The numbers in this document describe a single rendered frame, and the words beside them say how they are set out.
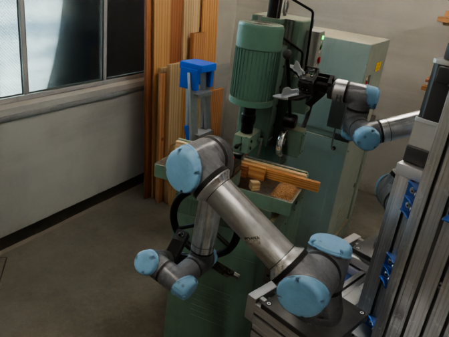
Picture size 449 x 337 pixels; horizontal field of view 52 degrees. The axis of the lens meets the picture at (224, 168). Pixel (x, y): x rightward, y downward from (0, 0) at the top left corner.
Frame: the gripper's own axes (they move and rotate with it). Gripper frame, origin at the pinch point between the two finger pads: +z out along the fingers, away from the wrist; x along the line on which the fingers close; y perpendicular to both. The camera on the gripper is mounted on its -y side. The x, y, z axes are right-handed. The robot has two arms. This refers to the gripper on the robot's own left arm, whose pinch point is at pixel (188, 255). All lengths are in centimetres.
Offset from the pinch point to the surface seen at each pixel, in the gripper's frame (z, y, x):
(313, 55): 24, -93, 18
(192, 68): 71, -92, -57
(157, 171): 11.7, -26.8, -28.5
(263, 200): 11.2, -27.8, 18.7
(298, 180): 22, -40, 28
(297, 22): 9, -100, 12
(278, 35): -7, -86, 11
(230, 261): 26.8, -0.3, 9.2
